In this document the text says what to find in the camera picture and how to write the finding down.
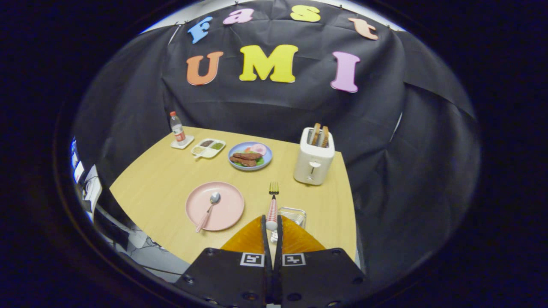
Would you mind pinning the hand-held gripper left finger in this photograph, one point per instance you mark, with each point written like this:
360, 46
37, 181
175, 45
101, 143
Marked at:
231, 278

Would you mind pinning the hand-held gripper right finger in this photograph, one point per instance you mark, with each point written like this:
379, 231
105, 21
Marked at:
321, 278

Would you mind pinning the pink round plate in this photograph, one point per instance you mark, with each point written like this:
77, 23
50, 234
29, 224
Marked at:
227, 209

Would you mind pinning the white toaster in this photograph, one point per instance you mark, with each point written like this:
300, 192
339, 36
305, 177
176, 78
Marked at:
312, 164

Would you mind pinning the brown meat strip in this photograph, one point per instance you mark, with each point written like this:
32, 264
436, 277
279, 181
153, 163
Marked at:
243, 162
247, 156

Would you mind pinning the blue food plate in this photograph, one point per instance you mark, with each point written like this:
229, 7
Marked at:
239, 147

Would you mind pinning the white divided condiment dish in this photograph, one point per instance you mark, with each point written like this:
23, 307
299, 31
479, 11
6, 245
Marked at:
208, 149

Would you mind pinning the pink ham slice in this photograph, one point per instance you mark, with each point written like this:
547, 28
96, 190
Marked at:
258, 149

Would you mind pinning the brown toast slice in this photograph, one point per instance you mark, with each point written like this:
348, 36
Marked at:
324, 137
315, 134

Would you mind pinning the white square coaster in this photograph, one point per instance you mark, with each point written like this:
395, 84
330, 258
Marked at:
187, 142

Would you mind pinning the clear water bottle red label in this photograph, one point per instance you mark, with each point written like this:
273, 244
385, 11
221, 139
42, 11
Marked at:
177, 128

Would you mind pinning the white box device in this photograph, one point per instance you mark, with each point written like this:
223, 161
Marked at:
93, 188

